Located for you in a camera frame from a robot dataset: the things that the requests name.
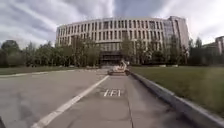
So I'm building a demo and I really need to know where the pale vehicle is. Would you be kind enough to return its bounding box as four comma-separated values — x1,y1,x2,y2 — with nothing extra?
107,59,131,77

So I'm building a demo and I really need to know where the large curved white building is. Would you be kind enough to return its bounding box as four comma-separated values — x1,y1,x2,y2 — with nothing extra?
54,15,190,66

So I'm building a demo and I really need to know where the row of trees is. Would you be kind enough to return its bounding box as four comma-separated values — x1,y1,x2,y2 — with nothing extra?
0,34,224,68

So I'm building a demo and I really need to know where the grey stone kerb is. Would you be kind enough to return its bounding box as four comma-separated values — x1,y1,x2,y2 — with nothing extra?
128,70,224,128

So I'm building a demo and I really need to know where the grass lawn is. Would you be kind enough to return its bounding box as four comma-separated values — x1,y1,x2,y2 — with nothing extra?
129,65,224,118
0,65,79,76

